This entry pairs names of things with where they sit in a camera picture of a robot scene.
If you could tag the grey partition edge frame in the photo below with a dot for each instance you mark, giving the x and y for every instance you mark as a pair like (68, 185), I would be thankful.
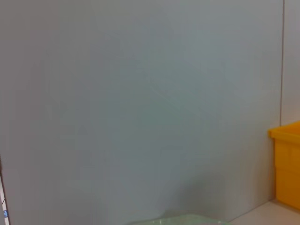
(3, 199)

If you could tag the yellow plastic storage bin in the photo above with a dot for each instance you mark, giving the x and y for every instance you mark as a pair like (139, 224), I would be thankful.
(288, 164)

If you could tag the pale green glass fruit bowl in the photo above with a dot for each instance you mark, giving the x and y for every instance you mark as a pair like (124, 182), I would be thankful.
(180, 221)

